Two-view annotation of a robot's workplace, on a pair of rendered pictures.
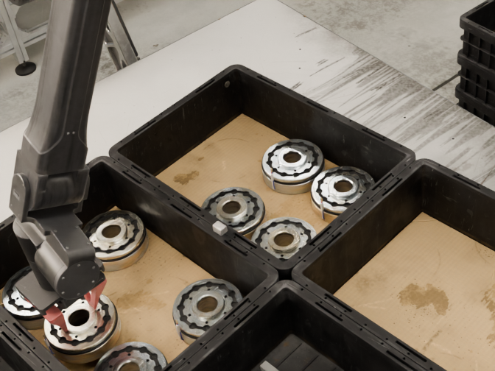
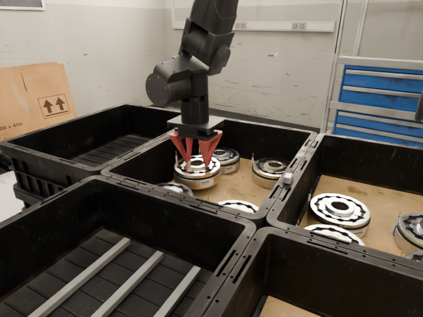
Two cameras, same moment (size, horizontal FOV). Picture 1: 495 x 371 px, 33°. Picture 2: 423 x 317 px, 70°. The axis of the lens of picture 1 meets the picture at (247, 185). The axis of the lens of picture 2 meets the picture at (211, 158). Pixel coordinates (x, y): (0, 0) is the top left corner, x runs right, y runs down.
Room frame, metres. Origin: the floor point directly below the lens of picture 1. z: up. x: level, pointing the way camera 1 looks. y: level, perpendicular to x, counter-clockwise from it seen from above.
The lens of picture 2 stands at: (0.54, -0.30, 1.17)
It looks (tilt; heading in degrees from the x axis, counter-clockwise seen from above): 24 degrees down; 67
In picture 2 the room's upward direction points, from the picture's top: straight up
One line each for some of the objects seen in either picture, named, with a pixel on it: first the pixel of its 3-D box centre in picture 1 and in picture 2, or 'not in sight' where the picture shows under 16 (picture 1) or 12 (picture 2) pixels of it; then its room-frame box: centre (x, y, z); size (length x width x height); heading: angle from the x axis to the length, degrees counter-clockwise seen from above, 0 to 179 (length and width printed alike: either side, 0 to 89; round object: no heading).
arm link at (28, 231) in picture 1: (43, 236); (191, 81); (0.74, 0.26, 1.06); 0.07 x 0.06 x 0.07; 30
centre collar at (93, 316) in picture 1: (79, 318); (197, 163); (0.75, 0.26, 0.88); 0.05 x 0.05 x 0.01
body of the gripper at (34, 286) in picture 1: (54, 265); (194, 111); (0.75, 0.26, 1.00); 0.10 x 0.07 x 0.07; 127
